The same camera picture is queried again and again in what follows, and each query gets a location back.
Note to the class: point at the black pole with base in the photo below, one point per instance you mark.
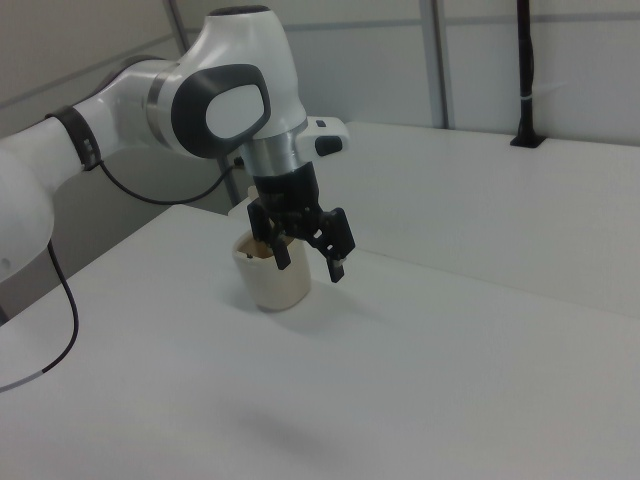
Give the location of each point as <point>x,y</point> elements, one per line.
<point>526,75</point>

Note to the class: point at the small white trash can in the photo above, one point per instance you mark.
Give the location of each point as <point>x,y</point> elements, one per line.
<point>280,290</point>

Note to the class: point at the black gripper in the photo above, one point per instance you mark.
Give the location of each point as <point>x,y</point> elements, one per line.
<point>287,190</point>

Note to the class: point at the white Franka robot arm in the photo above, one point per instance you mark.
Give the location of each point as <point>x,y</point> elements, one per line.
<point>240,60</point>

